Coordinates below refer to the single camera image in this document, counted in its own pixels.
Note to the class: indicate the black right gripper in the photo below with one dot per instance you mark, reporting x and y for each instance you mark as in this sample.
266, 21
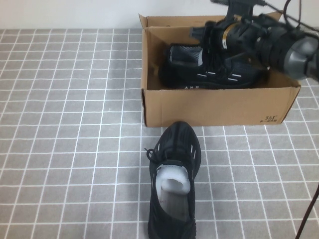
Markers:
214, 35

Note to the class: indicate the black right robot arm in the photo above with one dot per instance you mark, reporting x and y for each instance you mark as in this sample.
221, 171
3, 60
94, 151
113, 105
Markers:
274, 44

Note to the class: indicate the brown cardboard shoe box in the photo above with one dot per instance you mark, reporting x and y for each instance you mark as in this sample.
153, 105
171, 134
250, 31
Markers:
211, 107

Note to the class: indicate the white foam shoe stuffing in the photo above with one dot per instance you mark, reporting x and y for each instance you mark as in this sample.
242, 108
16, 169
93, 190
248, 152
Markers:
172, 183

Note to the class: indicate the black sneaker with bow laces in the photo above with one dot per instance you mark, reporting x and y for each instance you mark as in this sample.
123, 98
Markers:
178, 139

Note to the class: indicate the grey grid pattern tablecloth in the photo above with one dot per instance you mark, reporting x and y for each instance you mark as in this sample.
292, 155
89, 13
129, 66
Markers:
62, 124

